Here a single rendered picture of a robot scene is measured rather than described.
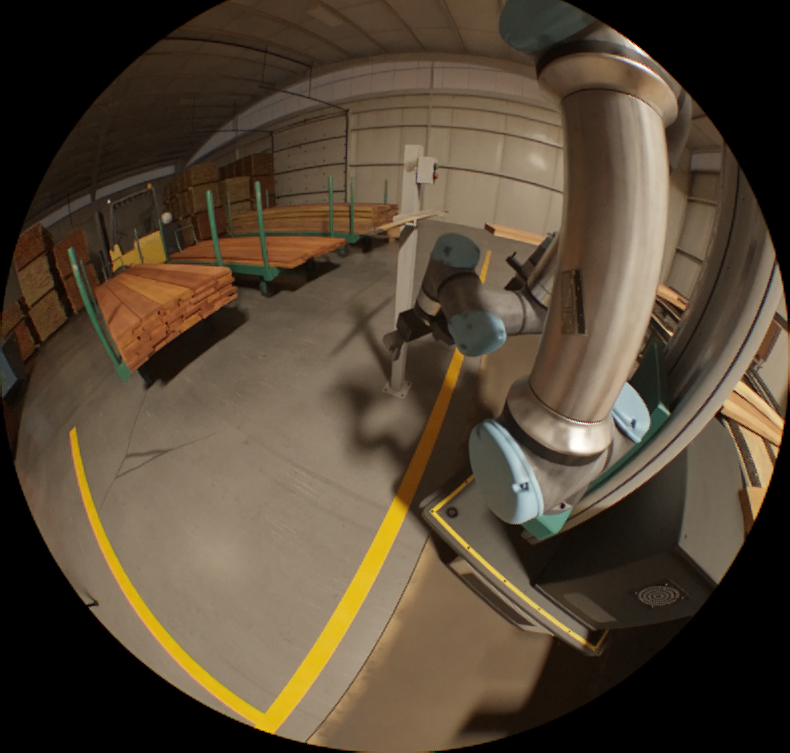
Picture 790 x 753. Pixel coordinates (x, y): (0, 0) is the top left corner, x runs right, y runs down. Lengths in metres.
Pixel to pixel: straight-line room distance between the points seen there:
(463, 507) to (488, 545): 0.16
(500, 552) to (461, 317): 0.72
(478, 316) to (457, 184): 9.19
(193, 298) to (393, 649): 2.12
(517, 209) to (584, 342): 9.18
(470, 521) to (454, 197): 9.25
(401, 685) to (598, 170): 1.31
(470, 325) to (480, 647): 1.17
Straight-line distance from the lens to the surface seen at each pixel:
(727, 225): 0.72
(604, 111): 0.20
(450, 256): 0.38
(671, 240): 11.51
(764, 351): 7.86
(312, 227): 4.25
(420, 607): 1.12
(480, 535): 0.85
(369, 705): 1.27
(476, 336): 0.33
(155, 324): 1.77
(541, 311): 0.40
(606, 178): 0.18
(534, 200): 9.41
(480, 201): 9.34
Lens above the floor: 1.12
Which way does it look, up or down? 39 degrees down
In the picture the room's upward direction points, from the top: 4 degrees clockwise
